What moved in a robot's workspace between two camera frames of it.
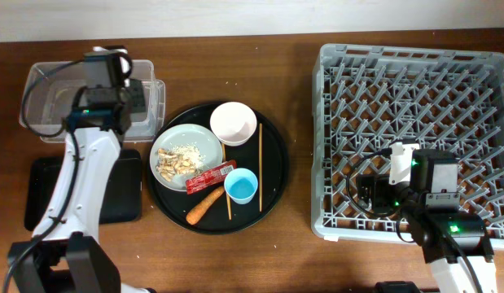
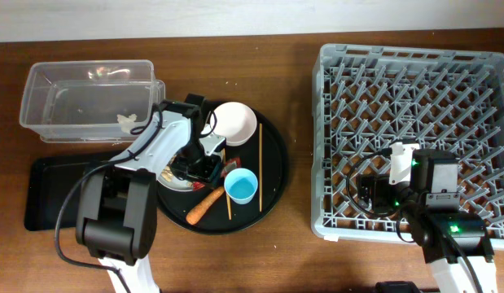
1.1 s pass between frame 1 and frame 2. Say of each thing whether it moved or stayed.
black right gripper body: stayed
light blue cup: stayed
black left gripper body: moved
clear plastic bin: stayed
